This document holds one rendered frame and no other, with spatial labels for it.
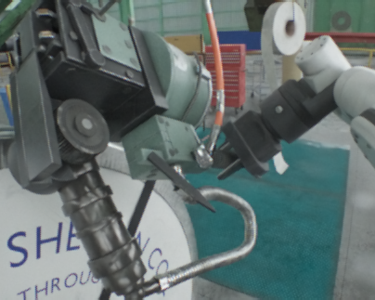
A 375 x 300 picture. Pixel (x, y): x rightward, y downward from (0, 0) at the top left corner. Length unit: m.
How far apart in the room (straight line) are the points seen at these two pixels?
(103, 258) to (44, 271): 0.21
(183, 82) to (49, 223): 0.29
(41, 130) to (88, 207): 0.10
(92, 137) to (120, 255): 0.12
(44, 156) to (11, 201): 0.20
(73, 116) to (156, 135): 0.10
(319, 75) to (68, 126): 0.36
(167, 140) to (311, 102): 0.22
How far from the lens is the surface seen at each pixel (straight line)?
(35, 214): 0.46
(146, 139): 0.35
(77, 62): 0.29
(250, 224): 0.52
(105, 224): 0.31
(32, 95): 0.28
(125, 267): 0.32
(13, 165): 0.32
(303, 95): 0.47
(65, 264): 0.53
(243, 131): 0.50
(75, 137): 0.27
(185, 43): 10.30
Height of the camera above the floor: 1.44
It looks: 22 degrees down
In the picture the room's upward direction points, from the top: 4 degrees counter-clockwise
